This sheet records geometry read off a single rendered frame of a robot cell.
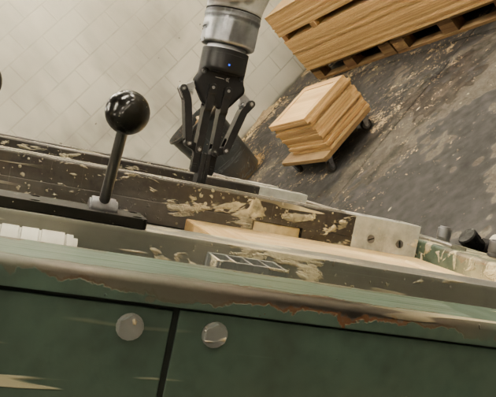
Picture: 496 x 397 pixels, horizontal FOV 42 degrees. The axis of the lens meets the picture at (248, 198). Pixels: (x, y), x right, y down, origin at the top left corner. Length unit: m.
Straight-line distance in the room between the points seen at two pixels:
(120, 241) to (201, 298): 0.25
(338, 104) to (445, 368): 3.86
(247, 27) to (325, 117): 3.18
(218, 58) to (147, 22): 5.51
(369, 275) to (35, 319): 0.41
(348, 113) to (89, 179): 3.45
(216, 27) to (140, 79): 5.36
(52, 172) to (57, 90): 5.25
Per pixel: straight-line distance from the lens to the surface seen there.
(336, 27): 5.59
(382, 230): 1.11
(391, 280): 0.70
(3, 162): 0.96
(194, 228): 0.92
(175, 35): 6.59
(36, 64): 6.22
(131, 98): 0.55
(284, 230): 1.04
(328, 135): 4.21
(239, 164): 5.41
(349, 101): 4.31
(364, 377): 0.42
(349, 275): 0.67
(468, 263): 1.04
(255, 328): 0.38
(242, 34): 1.03
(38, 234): 0.57
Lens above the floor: 1.47
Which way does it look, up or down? 17 degrees down
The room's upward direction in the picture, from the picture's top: 43 degrees counter-clockwise
